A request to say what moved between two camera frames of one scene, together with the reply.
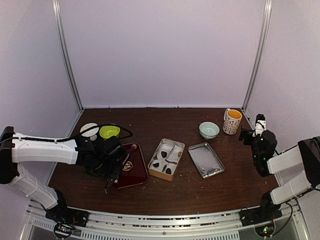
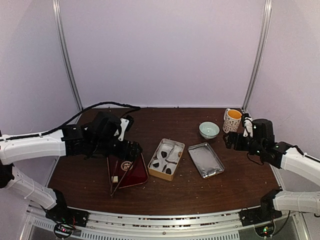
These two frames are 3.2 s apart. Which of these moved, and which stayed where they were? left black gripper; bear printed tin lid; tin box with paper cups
Moved: left black gripper
Stayed: bear printed tin lid; tin box with paper cups
